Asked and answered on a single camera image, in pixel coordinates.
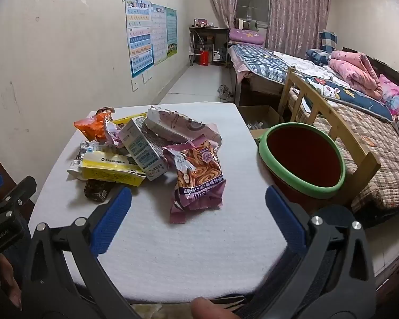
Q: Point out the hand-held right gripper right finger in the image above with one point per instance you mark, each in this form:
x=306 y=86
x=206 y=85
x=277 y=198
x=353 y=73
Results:
x=284 y=219

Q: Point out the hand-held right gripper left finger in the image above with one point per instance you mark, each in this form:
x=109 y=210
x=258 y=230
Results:
x=113 y=212

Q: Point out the small dark carton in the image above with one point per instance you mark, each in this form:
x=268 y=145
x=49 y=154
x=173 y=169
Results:
x=96 y=189

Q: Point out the yellow white carton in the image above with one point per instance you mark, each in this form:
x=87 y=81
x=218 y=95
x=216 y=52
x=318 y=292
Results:
x=109 y=169

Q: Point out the red bin green rim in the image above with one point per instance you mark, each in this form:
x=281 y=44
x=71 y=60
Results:
x=302 y=159

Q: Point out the white blue milk carton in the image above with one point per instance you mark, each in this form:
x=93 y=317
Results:
x=143 y=149

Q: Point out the brown red snack packet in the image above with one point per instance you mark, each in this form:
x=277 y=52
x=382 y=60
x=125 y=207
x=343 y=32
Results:
x=112 y=134

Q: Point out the orange snack bag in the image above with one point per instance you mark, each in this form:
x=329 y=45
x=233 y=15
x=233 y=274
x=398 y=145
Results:
x=91 y=128

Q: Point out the purple cookie snack bag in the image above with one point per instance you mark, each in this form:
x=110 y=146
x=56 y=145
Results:
x=196 y=179

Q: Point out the yellow cardboard box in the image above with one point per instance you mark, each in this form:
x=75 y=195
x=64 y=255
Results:
x=129 y=118

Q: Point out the pink white torn wrapper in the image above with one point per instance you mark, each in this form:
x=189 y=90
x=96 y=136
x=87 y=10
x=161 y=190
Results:
x=183 y=123

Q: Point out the person's left hand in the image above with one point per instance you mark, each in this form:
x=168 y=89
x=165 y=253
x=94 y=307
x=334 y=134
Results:
x=10 y=279

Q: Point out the person's right hand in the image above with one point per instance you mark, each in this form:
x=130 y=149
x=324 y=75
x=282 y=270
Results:
x=207 y=309

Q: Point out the wooden chair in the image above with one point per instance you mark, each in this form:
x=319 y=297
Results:
x=365 y=179

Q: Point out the navy cartoon blanket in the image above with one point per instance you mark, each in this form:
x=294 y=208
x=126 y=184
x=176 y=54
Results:
x=349 y=96

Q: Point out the grey shoes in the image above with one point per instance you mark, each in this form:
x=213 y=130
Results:
x=224 y=93

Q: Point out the white patterned sheet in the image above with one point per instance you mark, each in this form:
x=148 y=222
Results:
x=306 y=66

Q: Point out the pink bed skirt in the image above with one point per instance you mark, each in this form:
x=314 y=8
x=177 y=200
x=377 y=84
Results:
x=241 y=69

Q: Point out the blue plaid bed sheet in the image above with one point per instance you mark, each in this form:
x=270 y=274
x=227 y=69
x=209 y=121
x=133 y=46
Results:
x=259 y=59

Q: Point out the pink cartoon pillow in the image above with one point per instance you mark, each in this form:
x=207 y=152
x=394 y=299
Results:
x=394 y=96

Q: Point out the pink quilt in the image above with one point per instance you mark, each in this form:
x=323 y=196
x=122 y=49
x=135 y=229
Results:
x=355 y=69

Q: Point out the navy pillow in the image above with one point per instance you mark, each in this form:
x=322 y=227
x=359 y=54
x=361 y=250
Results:
x=317 y=56

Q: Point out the large blue chart poster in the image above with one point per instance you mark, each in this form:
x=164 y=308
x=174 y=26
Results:
x=139 y=36

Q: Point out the red bucket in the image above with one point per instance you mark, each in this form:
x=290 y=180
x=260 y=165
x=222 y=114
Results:
x=204 y=58

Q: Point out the blue white checked pillow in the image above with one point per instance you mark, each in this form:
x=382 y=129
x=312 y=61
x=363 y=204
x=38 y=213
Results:
x=329 y=41

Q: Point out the pink blanket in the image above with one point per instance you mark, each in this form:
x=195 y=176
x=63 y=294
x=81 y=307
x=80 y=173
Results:
x=385 y=66

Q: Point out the pale chart poster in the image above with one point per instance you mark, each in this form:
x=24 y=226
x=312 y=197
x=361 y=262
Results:
x=158 y=33

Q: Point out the purple star quilt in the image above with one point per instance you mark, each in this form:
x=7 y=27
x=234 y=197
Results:
x=246 y=36

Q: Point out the dark desk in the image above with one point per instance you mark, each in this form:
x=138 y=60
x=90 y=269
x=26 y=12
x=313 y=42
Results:
x=209 y=29

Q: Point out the pink box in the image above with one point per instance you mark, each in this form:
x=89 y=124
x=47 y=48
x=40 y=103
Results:
x=200 y=23

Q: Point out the pink patterned curtain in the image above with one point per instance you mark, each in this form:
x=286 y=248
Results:
x=224 y=0
x=299 y=10

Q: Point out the white wall socket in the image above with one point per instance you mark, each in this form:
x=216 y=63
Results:
x=135 y=84
x=147 y=77

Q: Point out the wooden bed frame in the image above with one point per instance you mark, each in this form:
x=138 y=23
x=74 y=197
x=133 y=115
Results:
x=249 y=88

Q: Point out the green wall poster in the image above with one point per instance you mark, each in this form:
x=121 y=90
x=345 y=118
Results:
x=172 y=31

